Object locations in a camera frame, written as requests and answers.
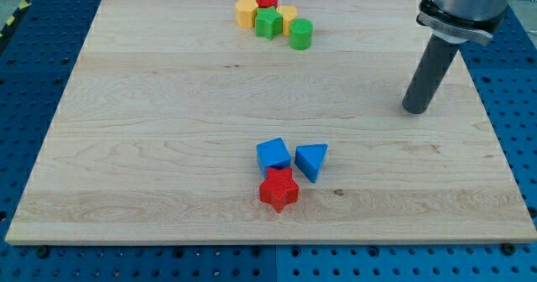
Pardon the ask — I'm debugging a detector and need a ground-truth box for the yellow hexagon block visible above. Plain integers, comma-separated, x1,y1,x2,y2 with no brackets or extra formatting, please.
234,0,258,29

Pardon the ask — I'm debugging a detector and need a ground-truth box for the blue triangle block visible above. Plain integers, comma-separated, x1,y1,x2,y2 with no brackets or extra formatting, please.
295,144,328,183

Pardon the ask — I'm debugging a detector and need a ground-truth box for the blue cube block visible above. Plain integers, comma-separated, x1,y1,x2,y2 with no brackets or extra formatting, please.
256,138,291,178

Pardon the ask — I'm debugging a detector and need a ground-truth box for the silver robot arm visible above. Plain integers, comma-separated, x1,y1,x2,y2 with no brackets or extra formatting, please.
416,0,509,45

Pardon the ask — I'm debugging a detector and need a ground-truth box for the green star block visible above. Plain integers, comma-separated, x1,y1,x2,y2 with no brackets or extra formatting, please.
255,7,283,40

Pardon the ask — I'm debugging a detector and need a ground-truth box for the grey cylindrical pointer tool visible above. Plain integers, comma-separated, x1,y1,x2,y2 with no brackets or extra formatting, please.
402,34,459,114

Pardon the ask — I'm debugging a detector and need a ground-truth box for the yellow heart block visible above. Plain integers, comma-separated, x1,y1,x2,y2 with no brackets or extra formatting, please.
276,5,299,36

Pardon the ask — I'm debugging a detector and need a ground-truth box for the green cylinder block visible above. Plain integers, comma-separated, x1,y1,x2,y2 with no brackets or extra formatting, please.
289,18,313,50

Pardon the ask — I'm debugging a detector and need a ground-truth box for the wooden board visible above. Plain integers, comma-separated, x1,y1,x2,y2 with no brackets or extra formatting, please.
6,0,536,246

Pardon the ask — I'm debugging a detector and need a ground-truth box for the red star block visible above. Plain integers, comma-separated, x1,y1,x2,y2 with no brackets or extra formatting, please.
259,167,300,213

